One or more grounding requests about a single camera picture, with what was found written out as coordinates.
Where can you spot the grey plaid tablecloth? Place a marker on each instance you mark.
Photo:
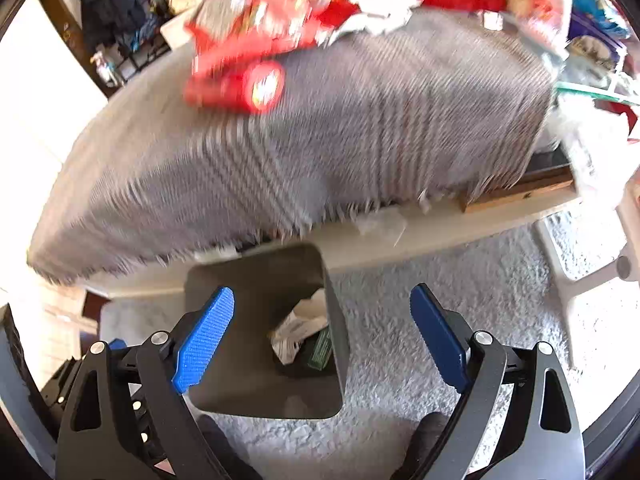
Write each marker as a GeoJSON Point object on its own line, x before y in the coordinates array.
{"type": "Point", "coordinates": [439, 106]}

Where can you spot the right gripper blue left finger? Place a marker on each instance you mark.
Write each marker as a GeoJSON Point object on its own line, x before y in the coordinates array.
{"type": "Point", "coordinates": [125, 416]}

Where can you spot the dark square trash bin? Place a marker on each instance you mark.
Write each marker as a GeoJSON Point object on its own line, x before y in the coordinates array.
{"type": "Point", "coordinates": [246, 377]}

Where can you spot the red snack bag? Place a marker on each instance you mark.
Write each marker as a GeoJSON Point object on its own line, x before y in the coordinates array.
{"type": "Point", "coordinates": [226, 32]}

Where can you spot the white green small carton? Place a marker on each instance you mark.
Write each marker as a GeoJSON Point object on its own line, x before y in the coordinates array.
{"type": "Point", "coordinates": [320, 350]}

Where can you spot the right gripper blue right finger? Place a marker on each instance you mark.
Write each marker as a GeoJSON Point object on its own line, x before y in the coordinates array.
{"type": "Point", "coordinates": [540, 437]}

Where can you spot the white pink lotion bottle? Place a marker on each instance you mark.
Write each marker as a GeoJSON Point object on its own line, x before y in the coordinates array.
{"type": "Point", "coordinates": [546, 21]}

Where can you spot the red cylindrical snack can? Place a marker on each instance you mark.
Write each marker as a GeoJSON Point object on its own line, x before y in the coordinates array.
{"type": "Point", "coordinates": [251, 88]}

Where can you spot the black coat rack with clothes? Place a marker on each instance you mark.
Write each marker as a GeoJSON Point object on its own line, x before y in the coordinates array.
{"type": "Point", "coordinates": [125, 24]}

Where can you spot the grey shaggy carpet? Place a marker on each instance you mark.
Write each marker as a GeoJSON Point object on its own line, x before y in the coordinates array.
{"type": "Point", "coordinates": [513, 285]}

